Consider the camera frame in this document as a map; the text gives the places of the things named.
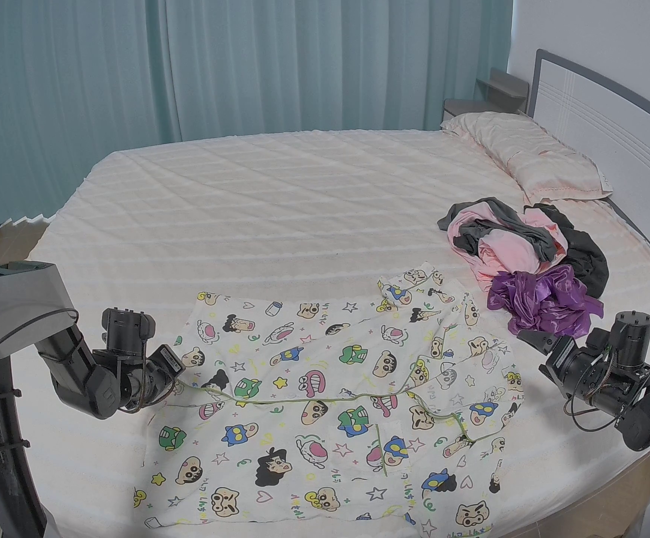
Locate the blue-green curtain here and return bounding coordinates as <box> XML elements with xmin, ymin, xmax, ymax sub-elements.
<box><xmin>0</xmin><ymin>0</ymin><xmax>513</xmax><ymax>225</ymax></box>

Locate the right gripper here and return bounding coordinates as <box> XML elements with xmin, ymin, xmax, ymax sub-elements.
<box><xmin>517</xmin><ymin>330</ymin><xmax>606</xmax><ymax>405</ymax></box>

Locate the bed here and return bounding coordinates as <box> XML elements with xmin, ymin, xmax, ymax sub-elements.
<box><xmin>0</xmin><ymin>48</ymin><xmax>650</xmax><ymax>538</ymax></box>

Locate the pile of clothes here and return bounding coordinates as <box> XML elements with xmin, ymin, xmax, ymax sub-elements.
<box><xmin>437</xmin><ymin>197</ymin><xmax>609</xmax><ymax>296</ymax></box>

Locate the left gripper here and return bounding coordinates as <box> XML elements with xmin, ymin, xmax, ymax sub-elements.
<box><xmin>129</xmin><ymin>345</ymin><xmax>186</xmax><ymax>410</ymax></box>

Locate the white printed pyjama top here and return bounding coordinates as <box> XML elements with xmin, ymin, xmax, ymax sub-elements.
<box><xmin>130</xmin><ymin>261</ymin><xmax>522</xmax><ymax>538</ymax></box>

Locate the grey bedside table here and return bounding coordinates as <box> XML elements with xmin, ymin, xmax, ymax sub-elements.
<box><xmin>443</xmin><ymin>68</ymin><xmax>530</xmax><ymax>127</ymax></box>

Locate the pale pink pillow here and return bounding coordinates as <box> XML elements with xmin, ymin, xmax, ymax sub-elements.
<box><xmin>440</xmin><ymin>111</ymin><xmax>614</xmax><ymax>203</ymax></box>

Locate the purple garment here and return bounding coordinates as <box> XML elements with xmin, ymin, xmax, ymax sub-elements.
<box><xmin>487</xmin><ymin>265</ymin><xmax>605</xmax><ymax>337</ymax></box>

